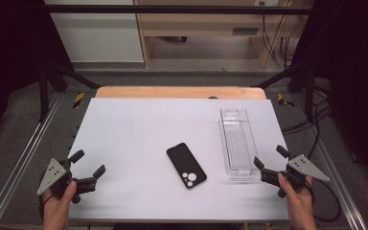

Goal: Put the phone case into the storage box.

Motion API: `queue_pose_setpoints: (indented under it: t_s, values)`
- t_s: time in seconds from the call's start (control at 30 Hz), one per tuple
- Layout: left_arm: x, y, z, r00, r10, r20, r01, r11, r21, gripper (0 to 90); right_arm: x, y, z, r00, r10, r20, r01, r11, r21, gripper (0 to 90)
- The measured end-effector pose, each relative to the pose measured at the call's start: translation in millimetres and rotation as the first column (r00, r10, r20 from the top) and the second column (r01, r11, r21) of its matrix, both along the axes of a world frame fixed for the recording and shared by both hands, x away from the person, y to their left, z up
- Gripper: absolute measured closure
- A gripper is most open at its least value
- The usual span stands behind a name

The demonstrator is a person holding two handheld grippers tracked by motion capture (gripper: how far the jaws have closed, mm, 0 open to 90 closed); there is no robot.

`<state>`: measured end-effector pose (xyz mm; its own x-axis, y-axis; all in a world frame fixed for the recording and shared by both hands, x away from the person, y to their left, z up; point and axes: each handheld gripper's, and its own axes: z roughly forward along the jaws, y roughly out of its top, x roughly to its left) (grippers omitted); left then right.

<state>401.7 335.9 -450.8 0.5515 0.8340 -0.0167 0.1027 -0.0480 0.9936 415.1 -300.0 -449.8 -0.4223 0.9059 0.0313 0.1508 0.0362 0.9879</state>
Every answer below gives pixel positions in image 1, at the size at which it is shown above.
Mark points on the black curtain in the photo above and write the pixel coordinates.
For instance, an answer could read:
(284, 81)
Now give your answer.
(9, 64)
(357, 80)

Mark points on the clear plastic container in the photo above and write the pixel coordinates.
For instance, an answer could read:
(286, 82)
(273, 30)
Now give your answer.
(238, 143)

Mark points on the person's left hand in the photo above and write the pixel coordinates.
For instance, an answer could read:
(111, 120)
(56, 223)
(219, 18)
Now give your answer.
(57, 212)

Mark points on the yellow black tape marker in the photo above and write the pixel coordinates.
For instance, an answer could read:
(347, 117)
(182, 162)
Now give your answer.
(281, 99)
(78, 100)

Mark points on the white table board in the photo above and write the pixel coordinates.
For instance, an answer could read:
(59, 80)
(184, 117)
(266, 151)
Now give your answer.
(134, 134)

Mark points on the wooden desk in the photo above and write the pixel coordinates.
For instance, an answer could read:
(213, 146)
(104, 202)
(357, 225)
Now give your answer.
(201, 22)

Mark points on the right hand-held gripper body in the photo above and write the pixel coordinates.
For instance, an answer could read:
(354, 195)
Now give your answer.
(303, 166)

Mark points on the black frame crossbar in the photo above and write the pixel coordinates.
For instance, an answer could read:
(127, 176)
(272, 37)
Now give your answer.
(172, 9)

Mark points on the white cabinet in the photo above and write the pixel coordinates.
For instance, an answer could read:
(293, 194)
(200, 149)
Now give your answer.
(99, 35)

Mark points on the wooden table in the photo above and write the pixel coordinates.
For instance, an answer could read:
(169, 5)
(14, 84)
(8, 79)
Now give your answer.
(159, 92)

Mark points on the black metal stand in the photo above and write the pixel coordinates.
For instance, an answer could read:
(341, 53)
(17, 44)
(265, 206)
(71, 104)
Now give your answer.
(309, 92)
(43, 92)

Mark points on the aluminium rail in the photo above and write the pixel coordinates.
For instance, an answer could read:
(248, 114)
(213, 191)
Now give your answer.
(338, 185)
(22, 159)

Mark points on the person's right hand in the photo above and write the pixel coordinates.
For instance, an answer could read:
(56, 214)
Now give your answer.
(300, 207)

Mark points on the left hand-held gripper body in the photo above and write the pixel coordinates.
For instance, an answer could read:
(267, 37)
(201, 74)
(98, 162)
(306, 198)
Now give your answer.
(52, 174)

